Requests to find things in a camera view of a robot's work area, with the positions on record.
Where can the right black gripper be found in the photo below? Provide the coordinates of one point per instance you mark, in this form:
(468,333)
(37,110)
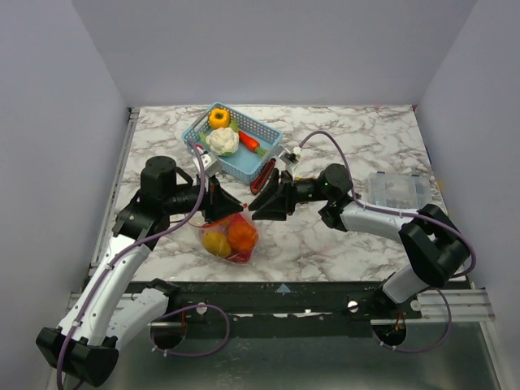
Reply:
(287,195)

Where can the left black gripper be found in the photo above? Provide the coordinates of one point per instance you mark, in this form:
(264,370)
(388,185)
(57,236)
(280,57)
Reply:
(218,201)

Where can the red bell pepper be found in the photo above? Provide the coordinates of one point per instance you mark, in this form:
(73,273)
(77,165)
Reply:
(234,219)

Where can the clear zip top bag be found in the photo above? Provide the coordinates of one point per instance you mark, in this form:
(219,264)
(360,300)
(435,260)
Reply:
(199,226)

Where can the orange pumpkin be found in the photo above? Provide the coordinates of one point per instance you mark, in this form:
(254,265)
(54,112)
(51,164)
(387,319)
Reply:
(242,237)

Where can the small orange fruit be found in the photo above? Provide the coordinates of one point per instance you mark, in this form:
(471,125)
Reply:
(216,243)

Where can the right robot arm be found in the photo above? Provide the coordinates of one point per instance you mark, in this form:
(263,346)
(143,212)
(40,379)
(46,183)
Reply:
(432,244)

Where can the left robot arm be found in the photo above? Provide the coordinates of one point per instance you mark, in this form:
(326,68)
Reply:
(86,343)

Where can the orange carrot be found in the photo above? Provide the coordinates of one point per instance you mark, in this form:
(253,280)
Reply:
(251,144)

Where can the blue plastic basket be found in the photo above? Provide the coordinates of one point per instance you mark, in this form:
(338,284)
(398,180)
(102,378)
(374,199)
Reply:
(243,165)

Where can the white cauliflower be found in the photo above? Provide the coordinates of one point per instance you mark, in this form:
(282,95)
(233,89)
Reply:
(221,141)

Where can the yellow bell pepper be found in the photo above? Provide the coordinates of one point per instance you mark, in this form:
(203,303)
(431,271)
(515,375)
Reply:
(219,118)

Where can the clear plastic parts box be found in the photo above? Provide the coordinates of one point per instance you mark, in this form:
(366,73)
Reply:
(398,191)

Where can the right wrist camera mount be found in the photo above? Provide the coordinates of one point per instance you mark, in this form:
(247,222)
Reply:
(291,159)

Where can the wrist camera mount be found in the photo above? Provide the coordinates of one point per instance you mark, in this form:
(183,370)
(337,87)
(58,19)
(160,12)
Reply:
(212,165)
(291,159)

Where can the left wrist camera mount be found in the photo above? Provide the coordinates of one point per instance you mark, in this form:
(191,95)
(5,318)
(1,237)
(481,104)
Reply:
(212,165)

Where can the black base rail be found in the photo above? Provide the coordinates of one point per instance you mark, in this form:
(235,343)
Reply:
(213,310)

